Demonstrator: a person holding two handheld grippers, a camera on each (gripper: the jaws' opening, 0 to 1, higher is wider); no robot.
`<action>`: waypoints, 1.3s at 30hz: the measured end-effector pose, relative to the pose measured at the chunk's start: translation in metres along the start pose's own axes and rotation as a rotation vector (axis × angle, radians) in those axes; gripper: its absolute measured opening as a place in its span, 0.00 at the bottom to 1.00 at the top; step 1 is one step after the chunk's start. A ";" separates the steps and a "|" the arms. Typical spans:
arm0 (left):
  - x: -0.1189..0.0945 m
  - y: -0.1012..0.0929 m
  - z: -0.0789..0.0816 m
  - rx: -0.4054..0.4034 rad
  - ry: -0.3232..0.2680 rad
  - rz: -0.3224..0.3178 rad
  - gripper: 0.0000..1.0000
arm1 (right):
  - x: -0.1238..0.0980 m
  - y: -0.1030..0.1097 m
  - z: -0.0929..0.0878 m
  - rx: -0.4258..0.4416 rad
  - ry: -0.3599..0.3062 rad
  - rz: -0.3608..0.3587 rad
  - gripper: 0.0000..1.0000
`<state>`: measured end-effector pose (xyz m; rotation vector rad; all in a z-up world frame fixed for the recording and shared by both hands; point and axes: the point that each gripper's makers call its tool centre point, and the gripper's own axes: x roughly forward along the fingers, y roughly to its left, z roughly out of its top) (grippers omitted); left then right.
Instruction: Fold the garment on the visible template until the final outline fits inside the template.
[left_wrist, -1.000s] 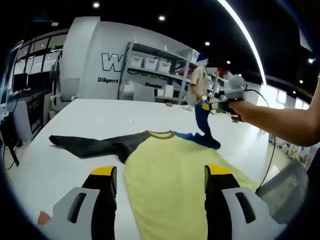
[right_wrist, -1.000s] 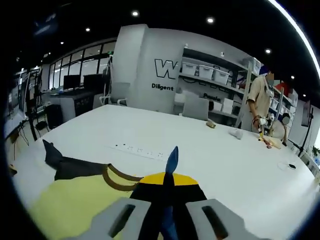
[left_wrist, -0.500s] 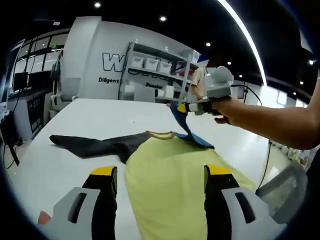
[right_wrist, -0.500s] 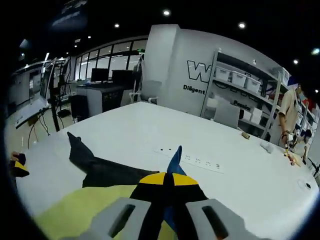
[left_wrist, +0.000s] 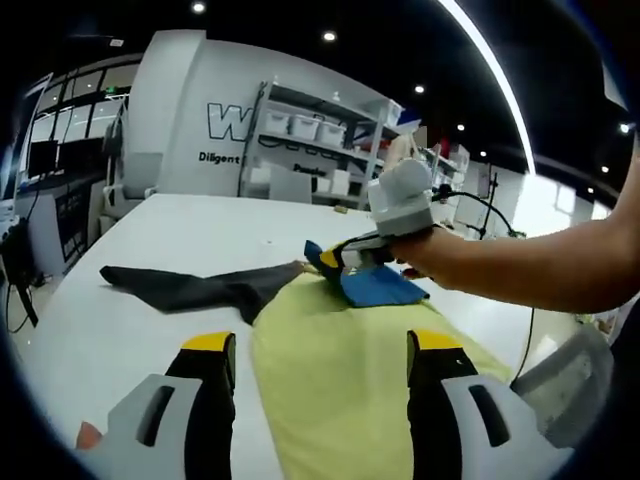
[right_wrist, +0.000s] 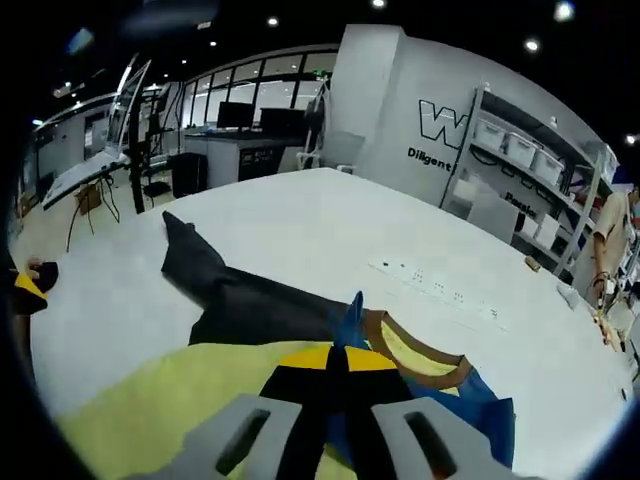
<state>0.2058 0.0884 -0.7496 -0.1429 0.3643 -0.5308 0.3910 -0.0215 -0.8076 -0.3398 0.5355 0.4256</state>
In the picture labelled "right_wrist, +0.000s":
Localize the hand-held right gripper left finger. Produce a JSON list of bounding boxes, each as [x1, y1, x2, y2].
[[164, 346, 337, 480]]

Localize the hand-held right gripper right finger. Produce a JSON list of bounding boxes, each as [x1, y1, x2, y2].
[[339, 347, 512, 480]]

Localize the yellow blue grey garment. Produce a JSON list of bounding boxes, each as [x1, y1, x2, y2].
[[54, 209, 517, 480]]

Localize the cardboard box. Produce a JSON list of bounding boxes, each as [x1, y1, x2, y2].
[[73, 181, 105, 217]]

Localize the black stand pole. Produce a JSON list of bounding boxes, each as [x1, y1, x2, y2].
[[126, 63, 152, 215]]

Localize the large tilted display screen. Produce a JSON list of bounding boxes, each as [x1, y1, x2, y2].
[[106, 53, 152, 157]]

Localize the grey panel chair back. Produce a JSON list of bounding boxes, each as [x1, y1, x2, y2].
[[466, 191, 522, 245]]

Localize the white crumpled cloth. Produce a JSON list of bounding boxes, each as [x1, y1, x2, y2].
[[556, 282, 582, 307]]

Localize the grey desk cabinet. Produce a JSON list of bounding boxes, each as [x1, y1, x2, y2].
[[183, 131, 307, 190]]

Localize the black monitor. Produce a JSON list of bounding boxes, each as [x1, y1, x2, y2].
[[216, 100, 255, 132], [259, 106, 307, 137]]

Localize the grey white office chair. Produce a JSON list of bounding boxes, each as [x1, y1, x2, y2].
[[296, 130, 365, 175]]

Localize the grey metal shelf rack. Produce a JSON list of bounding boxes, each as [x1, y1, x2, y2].
[[438, 83, 622, 282]]

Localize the white storage bin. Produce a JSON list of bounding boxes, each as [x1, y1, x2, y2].
[[506, 132, 540, 167], [474, 119, 509, 147], [531, 149, 565, 180]]

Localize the black floor cables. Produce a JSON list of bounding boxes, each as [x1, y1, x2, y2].
[[64, 174, 124, 254]]

